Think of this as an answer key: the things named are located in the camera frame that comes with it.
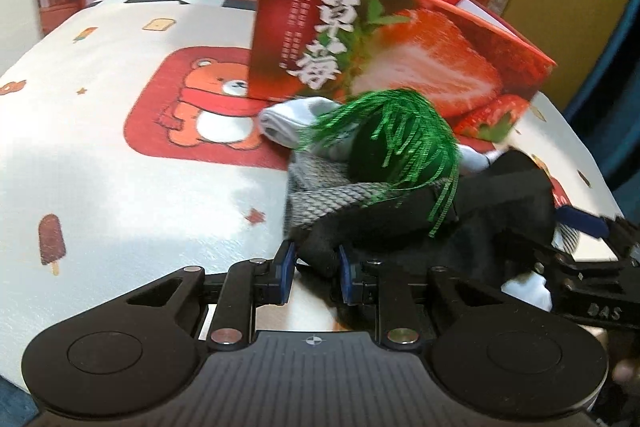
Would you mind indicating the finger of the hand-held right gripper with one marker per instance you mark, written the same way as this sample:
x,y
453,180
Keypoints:
x,y
532,248
580,222

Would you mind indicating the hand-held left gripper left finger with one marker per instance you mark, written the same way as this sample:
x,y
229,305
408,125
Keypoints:
x,y
285,269

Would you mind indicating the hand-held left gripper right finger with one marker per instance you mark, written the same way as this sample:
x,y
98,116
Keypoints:
x,y
346,279

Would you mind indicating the black cloth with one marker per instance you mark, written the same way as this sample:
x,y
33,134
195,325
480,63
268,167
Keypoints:
x,y
475,217

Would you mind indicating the grey knit cloth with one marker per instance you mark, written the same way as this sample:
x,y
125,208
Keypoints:
x,y
325,192

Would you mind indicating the green tinsel pom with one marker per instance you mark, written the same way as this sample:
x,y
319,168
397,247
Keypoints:
x,y
400,127

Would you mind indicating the strawberry print cardboard box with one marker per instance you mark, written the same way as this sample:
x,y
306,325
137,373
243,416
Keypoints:
x,y
400,57

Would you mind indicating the teal curtain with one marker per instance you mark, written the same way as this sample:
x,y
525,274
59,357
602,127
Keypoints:
x,y
620,132

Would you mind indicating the white sock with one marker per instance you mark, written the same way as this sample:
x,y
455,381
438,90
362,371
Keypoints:
x,y
477,159
285,119

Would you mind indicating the wooden panel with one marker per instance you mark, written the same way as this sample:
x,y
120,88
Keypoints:
x,y
575,7

